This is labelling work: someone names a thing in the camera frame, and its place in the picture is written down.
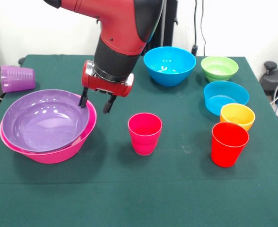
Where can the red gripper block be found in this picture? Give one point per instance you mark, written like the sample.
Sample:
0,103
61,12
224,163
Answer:
103,86

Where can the purple plastic bowl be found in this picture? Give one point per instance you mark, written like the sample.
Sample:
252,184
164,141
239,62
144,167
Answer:
44,120

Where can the large pink plastic bowl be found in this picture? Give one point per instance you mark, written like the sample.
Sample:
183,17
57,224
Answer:
58,156

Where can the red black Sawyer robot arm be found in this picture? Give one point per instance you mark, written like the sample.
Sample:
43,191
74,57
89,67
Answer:
120,28

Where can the magenta plastic cup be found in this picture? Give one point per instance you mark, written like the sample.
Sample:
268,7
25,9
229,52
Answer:
145,139

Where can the large light blue plastic bowl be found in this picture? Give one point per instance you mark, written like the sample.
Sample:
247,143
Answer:
169,75

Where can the purple plastic cup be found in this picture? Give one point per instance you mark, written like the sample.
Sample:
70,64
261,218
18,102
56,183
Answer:
17,79

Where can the shallow light blue plastic bowl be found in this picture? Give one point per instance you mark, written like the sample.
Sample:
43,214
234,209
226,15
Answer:
214,99

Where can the green plastic bowl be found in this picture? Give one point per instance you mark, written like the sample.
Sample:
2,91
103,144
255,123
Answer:
219,68

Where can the dark green tablecloth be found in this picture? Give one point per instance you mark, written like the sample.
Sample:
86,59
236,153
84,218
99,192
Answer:
176,201

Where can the red plastic cup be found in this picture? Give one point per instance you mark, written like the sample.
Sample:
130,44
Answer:
226,151

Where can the orange plastic cup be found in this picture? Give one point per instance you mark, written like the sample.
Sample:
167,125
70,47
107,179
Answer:
238,116

